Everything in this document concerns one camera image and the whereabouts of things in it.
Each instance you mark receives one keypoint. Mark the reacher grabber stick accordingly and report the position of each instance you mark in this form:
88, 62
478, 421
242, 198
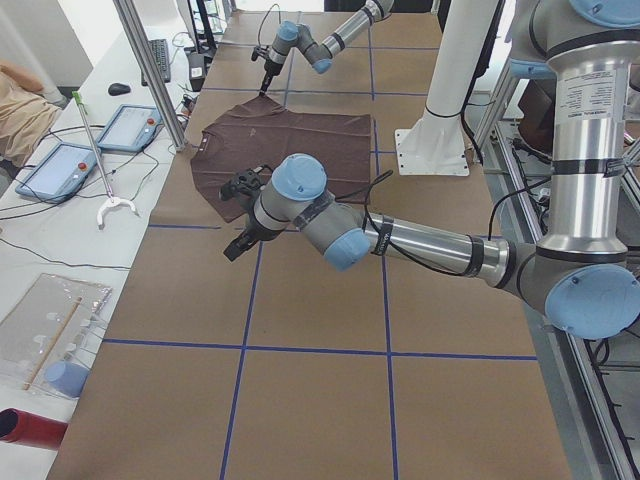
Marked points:
112, 202

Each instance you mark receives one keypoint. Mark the near blue teach pendant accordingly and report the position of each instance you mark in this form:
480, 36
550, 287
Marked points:
60, 174

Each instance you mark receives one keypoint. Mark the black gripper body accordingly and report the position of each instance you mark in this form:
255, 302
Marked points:
271, 68
253, 233

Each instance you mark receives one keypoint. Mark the black box with label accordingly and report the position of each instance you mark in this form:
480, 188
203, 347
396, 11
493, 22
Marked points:
197, 70

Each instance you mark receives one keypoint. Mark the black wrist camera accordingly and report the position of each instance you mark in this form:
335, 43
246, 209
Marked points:
260, 52
243, 185

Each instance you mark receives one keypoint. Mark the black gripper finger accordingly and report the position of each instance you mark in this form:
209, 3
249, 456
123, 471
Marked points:
266, 82
238, 246

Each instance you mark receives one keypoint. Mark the blue plastic cup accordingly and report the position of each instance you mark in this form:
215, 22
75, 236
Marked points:
67, 377

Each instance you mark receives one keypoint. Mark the black computer mouse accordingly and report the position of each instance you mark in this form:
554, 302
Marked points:
117, 89

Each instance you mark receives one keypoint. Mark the aluminium frame post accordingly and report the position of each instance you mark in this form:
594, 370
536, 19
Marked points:
138, 41

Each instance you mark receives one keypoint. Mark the seated person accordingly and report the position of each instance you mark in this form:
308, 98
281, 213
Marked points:
26, 114

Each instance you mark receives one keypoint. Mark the far blue teach pendant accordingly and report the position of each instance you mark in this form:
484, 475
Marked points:
130, 129

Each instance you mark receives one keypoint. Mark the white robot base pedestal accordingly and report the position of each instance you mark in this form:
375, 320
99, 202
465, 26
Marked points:
435, 144

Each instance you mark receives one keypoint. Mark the red cylinder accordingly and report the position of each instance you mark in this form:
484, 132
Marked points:
28, 429

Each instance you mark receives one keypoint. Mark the wooden stick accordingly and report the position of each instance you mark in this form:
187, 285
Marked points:
46, 352

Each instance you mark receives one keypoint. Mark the clear plastic bag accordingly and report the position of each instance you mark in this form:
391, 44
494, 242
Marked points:
29, 326

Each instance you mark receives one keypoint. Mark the brown t-shirt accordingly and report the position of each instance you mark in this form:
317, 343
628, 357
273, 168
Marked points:
263, 132

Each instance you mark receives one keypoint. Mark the blue teach pendant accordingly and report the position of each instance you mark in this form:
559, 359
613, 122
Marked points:
60, 174
130, 129

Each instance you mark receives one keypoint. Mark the black keyboard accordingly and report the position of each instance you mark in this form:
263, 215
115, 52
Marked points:
160, 52

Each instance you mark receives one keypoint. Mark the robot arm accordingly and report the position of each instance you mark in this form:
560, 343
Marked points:
283, 294
320, 55

